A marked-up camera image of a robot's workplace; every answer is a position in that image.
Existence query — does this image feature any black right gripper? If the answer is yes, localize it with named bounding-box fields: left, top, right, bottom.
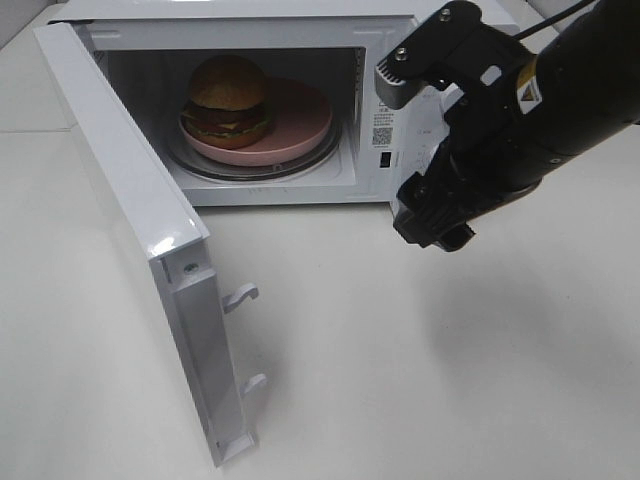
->
left=393, top=19, right=540, bottom=252

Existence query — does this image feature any pink plate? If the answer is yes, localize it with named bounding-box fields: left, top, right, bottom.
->
left=179, top=77, right=334, bottom=167

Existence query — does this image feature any burger with sesame bun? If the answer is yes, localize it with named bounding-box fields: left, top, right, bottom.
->
left=180, top=55, right=271, bottom=150

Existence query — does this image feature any white microwave door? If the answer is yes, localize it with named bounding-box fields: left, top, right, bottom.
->
left=34, top=23, right=266, bottom=466

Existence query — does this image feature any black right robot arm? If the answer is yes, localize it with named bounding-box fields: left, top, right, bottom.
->
left=380, top=1, right=639, bottom=252

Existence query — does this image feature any white warning label sticker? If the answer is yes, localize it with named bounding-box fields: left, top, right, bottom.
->
left=369, top=100, right=398, bottom=149

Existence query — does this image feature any glass microwave turntable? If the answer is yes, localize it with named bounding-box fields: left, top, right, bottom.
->
left=166, top=78, right=341, bottom=182

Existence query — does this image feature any white microwave oven body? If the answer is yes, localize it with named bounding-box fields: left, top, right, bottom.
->
left=48, top=1, right=447, bottom=206

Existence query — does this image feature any wrist camera mount plate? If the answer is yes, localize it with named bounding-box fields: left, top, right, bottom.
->
left=375, top=1, right=482, bottom=110

